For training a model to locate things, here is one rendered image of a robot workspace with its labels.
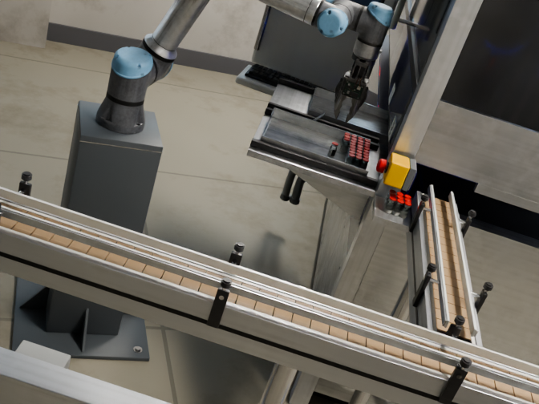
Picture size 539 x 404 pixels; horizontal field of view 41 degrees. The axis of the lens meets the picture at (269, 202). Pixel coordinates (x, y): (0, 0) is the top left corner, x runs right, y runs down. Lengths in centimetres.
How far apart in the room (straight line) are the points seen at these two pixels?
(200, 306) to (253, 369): 133
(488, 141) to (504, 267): 42
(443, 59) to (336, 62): 111
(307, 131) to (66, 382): 116
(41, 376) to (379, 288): 109
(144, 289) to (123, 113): 92
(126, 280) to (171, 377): 120
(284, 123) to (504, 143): 72
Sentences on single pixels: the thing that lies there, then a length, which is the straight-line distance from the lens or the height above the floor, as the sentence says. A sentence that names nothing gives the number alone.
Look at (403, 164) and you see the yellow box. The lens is 203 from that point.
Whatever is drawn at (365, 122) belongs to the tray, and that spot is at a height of 88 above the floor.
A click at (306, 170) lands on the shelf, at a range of 216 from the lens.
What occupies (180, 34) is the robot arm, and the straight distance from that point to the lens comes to 229.
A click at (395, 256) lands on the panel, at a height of 70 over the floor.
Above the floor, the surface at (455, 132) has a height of 114.
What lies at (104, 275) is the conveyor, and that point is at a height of 91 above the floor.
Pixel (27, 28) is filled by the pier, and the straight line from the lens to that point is 496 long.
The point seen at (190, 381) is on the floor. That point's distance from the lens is 260.
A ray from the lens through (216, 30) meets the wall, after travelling 523.
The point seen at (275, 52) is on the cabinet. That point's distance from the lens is 311.
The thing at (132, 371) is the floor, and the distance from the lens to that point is 258.
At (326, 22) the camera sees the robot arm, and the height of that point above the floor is 132.
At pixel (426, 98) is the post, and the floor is 120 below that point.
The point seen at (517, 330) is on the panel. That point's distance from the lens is 245.
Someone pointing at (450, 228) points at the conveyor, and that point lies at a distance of 204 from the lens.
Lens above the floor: 178
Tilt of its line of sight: 28 degrees down
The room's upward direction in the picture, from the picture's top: 19 degrees clockwise
